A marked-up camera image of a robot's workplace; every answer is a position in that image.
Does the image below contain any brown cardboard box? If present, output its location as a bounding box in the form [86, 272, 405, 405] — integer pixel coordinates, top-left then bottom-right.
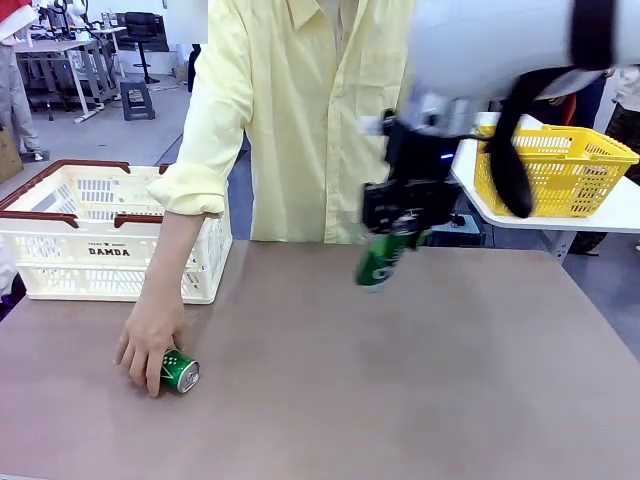
[0, 127, 25, 184]

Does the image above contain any black right arm cable sleeve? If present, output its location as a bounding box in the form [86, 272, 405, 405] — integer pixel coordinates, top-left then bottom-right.
[484, 0, 619, 221]

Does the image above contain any person's right forearm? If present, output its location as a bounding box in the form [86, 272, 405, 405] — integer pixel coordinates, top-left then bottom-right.
[137, 209, 209, 311]

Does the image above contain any person in grey trousers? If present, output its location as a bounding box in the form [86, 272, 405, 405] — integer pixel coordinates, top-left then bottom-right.
[0, 0, 46, 161]

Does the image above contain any white plastic folding basket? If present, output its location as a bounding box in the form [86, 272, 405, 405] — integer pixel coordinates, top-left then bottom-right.
[0, 159, 235, 306]

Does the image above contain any mannequin in dark clothes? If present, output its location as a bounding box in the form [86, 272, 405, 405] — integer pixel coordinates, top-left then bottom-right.
[187, 43, 202, 94]

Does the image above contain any yellow plastic shopping basket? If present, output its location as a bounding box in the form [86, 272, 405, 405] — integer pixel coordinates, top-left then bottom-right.
[472, 123, 640, 220]

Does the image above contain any black office chair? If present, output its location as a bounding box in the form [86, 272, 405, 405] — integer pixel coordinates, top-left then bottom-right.
[119, 10, 171, 85]

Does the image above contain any white background lab robot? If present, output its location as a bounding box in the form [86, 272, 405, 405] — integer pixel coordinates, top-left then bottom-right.
[34, 0, 96, 39]

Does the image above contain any grey workbench desk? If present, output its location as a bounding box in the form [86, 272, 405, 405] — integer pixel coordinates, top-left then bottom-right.
[14, 38, 109, 124]

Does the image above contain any grey step stool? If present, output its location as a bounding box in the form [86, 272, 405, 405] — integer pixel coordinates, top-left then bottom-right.
[118, 80, 157, 122]

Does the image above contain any person in lime vest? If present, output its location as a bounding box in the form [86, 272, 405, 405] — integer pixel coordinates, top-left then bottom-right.
[532, 69, 610, 132]

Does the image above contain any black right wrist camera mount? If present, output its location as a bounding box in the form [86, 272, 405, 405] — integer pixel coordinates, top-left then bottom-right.
[382, 108, 454, 184]

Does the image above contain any person in yellow shirt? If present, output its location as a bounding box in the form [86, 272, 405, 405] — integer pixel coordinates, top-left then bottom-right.
[147, 0, 416, 246]

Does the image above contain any green soda can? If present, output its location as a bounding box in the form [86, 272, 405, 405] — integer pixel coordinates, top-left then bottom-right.
[158, 347, 202, 396]
[353, 212, 422, 295]

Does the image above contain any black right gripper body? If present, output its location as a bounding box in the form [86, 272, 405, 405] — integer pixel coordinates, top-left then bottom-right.
[360, 177, 459, 236]

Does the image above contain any person's right hand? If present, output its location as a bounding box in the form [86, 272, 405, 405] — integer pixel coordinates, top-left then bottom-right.
[114, 294, 189, 399]

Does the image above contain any white side table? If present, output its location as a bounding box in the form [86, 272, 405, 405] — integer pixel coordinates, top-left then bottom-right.
[449, 110, 640, 266]

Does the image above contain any person in light top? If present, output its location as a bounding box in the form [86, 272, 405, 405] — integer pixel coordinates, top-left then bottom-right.
[607, 64, 640, 184]

